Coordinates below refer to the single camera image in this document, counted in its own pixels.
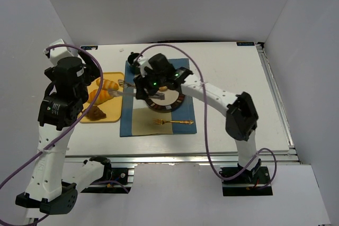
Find round bread bun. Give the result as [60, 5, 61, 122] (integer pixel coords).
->
[159, 86, 167, 91]

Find metal tongs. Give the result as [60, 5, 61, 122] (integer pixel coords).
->
[107, 79, 165, 100]

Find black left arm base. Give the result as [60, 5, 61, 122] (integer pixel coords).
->
[82, 168, 135, 194]

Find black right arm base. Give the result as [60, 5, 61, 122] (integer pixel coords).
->
[222, 166, 273, 197]

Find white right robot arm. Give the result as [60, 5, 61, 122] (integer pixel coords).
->
[128, 53, 261, 180]

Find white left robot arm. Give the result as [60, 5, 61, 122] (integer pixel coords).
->
[15, 39, 112, 215]

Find striped bread roll far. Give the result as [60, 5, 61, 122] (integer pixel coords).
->
[95, 78, 119, 91]

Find left blue logo sticker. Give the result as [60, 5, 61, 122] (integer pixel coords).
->
[81, 46, 98, 51]

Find blue logo sticker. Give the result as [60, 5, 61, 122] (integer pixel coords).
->
[81, 46, 98, 51]
[236, 41, 255, 47]

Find striped orange croissant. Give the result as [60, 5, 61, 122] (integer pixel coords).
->
[87, 89, 114, 105]

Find dark rimmed ceramic plate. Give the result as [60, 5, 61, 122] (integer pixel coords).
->
[145, 88, 185, 112]

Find dark green mug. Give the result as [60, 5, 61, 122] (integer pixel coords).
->
[127, 52, 140, 75]

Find brown chocolate croissant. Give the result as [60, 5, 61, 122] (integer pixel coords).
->
[82, 105, 106, 122]

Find yellow plastic tray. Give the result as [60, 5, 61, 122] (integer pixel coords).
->
[80, 72, 124, 124]

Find gold fork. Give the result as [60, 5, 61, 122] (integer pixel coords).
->
[152, 119, 194, 125]

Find blue beige placemat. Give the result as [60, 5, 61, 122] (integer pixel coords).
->
[119, 58, 198, 138]

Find right blue logo sticker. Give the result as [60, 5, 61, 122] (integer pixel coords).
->
[236, 41, 255, 47]

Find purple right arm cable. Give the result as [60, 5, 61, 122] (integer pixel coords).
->
[132, 43, 278, 190]

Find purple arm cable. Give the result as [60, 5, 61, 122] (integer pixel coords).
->
[132, 43, 278, 190]
[0, 45, 103, 226]

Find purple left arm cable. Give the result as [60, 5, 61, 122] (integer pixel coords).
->
[0, 45, 103, 226]

